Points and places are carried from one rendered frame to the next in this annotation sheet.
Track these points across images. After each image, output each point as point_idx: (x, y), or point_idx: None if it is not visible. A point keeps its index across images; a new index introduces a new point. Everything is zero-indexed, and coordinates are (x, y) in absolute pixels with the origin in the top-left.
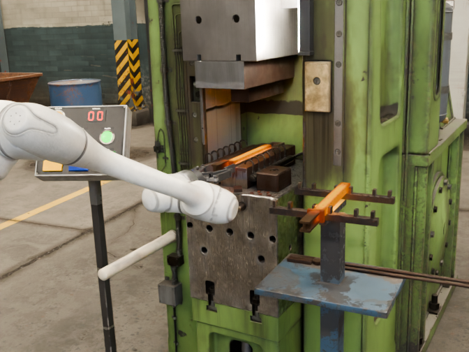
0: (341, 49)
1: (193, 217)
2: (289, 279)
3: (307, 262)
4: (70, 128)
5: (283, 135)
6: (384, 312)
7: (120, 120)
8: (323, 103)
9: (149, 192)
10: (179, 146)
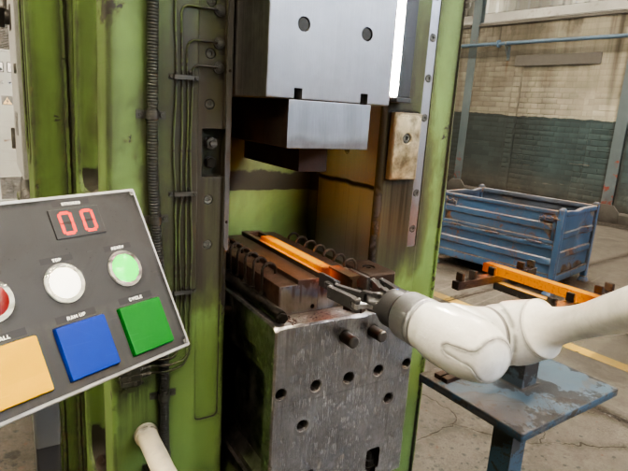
0: (429, 98)
1: (527, 363)
2: (505, 402)
3: None
4: None
5: (240, 221)
6: (617, 389)
7: (135, 224)
8: (411, 167)
9: (499, 347)
10: (175, 262)
